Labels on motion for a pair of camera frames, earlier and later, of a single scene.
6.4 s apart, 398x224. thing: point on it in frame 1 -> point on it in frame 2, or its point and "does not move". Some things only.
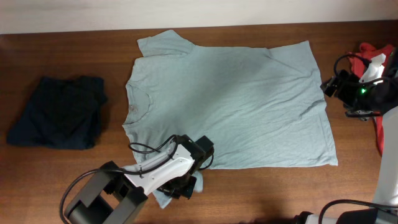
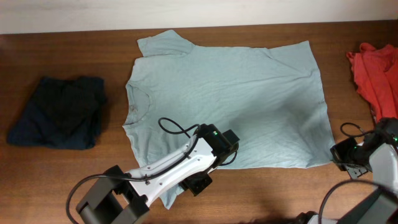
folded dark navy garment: [63, 112] does not move
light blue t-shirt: [257, 107] does not move
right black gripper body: [357, 98] -> [351, 158]
